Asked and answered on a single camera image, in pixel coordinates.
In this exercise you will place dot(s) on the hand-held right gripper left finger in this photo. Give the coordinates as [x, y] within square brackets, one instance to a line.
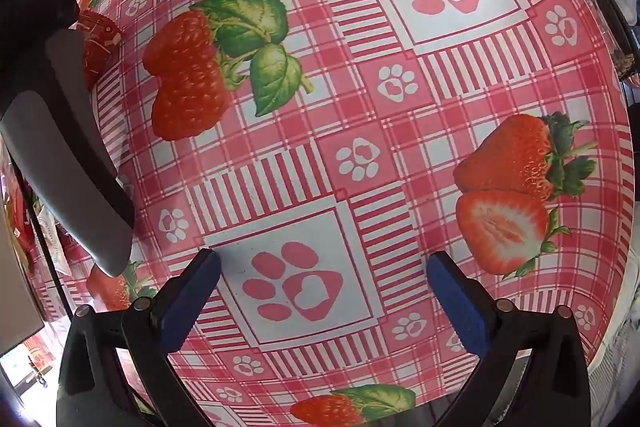
[186, 307]

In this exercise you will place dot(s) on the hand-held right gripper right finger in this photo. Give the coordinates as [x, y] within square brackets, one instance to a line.
[457, 307]

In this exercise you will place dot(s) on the red gold-print snack packet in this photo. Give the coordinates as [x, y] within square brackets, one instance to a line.
[100, 42]

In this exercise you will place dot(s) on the red checked strawberry tablecloth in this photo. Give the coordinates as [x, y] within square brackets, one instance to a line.
[350, 107]

